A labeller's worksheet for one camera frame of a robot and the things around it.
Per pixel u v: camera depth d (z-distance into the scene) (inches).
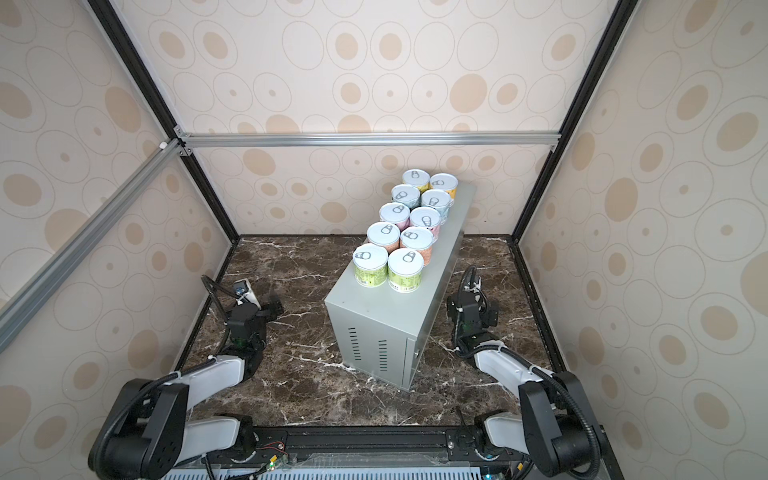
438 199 28.8
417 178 31.4
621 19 27.2
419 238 25.6
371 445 29.5
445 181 30.6
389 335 22.8
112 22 27.0
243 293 28.7
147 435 16.2
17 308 20.2
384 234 26.0
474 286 29.0
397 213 27.6
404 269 23.4
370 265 23.8
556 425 16.4
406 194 29.3
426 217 27.1
